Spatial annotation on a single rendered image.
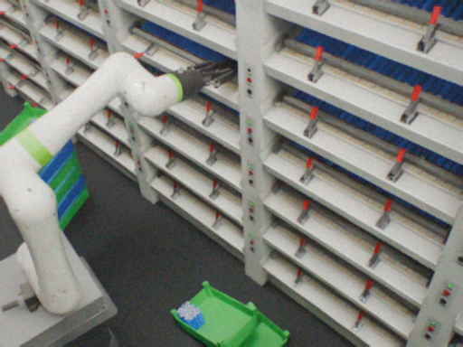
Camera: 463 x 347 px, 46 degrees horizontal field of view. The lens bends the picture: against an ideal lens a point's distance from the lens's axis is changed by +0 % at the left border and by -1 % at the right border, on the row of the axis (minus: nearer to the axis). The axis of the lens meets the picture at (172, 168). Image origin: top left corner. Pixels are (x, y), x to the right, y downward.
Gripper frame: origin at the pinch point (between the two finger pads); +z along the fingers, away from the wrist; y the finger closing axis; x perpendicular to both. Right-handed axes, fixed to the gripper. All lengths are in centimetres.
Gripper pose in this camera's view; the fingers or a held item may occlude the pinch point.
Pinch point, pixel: (231, 65)
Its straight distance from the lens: 176.2
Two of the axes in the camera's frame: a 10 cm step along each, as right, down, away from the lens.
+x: -0.5, 8.1, 5.8
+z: 7.3, -3.7, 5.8
